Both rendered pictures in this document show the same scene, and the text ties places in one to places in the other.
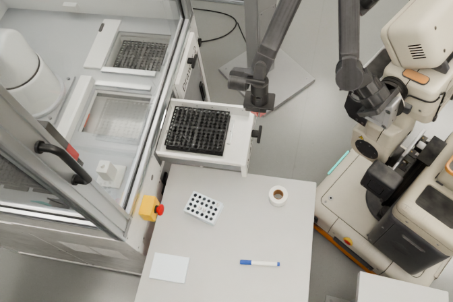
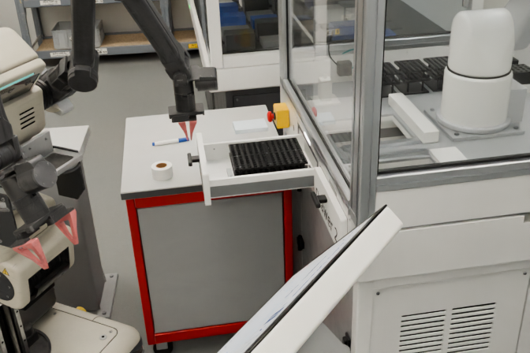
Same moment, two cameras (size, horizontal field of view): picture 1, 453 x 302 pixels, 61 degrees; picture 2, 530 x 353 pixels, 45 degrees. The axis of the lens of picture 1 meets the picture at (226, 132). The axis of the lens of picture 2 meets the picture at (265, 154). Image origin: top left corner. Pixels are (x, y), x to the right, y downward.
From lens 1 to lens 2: 2.50 m
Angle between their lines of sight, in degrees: 90
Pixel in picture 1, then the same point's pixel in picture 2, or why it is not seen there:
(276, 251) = (157, 150)
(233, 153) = (219, 167)
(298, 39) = not seen: outside the picture
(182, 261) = (240, 128)
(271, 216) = not seen: hidden behind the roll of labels
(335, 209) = (96, 326)
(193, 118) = (276, 157)
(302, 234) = (132, 162)
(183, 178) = not seen: hidden behind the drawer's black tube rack
